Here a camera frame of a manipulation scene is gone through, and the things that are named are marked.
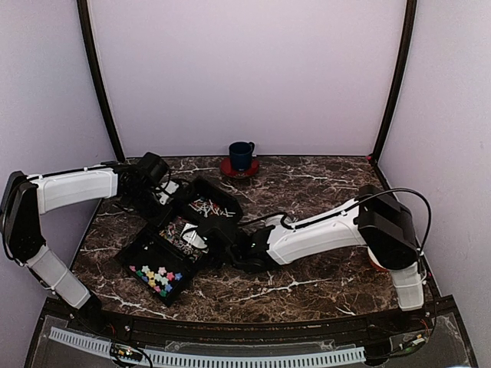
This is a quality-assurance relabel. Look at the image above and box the white slotted cable duct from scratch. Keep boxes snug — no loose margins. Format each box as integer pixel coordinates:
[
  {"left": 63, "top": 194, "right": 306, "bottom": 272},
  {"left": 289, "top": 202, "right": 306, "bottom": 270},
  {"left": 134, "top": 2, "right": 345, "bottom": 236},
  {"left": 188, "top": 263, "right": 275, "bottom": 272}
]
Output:
[{"left": 48, "top": 327, "right": 366, "bottom": 367}]

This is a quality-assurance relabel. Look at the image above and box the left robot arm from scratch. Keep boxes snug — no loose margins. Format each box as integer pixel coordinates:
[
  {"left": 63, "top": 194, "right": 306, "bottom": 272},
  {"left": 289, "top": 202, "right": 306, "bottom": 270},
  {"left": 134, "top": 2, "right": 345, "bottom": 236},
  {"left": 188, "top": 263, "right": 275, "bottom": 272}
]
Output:
[{"left": 1, "top": 153, "right": 181, "bottom": 334}]

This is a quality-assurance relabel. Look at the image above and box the orange white bowl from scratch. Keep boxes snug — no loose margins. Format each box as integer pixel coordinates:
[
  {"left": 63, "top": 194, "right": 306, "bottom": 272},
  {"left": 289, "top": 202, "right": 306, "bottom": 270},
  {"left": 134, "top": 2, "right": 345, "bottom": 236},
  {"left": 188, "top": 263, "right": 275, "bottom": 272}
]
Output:
[{"left": 367, "top": 248, "right": 388, "bottom": 272}]

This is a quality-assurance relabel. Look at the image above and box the black front rail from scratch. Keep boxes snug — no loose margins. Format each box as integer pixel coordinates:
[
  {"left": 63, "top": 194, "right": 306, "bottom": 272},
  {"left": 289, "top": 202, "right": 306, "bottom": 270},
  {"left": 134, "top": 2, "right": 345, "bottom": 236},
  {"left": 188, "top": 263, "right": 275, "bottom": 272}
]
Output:
[{"left": 95, "top": 305, "right": 435, "bottom": 343}]

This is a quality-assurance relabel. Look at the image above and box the right black frame post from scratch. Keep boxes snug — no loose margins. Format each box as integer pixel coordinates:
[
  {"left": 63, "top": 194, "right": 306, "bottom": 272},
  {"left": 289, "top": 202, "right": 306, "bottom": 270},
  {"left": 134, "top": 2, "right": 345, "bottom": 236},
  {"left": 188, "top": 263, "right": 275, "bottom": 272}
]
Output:
[{"left": 371, "top": 0, "right": 417, "bottom": 163}]

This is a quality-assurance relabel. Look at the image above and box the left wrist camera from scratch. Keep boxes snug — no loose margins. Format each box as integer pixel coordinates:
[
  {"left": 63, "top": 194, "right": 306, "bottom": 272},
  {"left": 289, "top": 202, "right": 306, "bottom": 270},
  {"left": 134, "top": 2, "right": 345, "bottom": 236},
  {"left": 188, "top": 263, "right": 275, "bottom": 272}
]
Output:
[{"left": 157, "top": 180, "right": 180, "bottom": 205}]

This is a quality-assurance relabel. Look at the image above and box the black frame post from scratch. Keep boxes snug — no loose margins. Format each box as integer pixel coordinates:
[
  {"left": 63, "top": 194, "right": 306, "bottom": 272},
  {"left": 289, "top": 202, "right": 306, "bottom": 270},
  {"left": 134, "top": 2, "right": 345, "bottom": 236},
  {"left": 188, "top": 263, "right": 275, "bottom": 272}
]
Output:
[
  {"left": 371, "top": 0, "right": 417, "bottom": 163},
  {"left": 76, "top": 0, "right": 126, "bottom": 162}
]

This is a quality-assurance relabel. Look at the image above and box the black three-compartment candy bin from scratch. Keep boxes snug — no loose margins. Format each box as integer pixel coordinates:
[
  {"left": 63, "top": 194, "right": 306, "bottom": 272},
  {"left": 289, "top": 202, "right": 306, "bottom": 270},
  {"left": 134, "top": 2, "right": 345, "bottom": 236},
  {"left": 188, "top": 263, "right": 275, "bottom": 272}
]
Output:
[{"left": 115, "top": 177, "right": 243, "bottom": 307}]

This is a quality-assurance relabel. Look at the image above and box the dark blue mug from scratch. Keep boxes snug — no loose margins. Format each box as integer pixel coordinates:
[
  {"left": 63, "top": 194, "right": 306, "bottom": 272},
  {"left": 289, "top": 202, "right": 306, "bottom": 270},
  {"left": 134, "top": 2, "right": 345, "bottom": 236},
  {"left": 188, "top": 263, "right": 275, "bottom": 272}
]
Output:
[{"left": 229, "top": 142, "right": 255, "bottom": 172}]

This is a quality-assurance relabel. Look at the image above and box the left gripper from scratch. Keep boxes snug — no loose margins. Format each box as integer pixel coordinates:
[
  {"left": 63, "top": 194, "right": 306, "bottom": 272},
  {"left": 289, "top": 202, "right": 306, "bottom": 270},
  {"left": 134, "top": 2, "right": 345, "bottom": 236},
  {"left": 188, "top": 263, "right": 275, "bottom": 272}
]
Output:
[{"left": 125, "top": 186, "right": 176, "bottom": 228}]

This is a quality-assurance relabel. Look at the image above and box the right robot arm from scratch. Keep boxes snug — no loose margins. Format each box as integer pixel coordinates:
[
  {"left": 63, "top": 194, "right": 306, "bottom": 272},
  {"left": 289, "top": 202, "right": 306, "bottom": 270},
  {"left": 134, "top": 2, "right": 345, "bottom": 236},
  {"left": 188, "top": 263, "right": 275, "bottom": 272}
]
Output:
[{"left": 189, "top": 186, "right": 424, "bottom": 333}]

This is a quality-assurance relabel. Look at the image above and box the red saucer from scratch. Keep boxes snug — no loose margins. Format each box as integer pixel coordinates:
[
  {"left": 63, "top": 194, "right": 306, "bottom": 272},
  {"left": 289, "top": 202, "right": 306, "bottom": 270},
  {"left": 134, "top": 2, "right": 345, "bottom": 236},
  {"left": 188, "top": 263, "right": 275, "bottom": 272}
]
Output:
[{"left": 219, "top": 157, "right": 261, "bottom": 180}]

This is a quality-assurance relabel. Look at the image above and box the left black frame post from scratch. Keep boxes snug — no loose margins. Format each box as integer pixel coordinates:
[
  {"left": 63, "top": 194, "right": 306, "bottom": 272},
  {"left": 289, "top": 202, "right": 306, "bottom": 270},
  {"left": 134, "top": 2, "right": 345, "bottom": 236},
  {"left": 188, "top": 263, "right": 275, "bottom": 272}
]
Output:
[{"left": 76, "top": 0, "right": 126, "bottom": 162}]

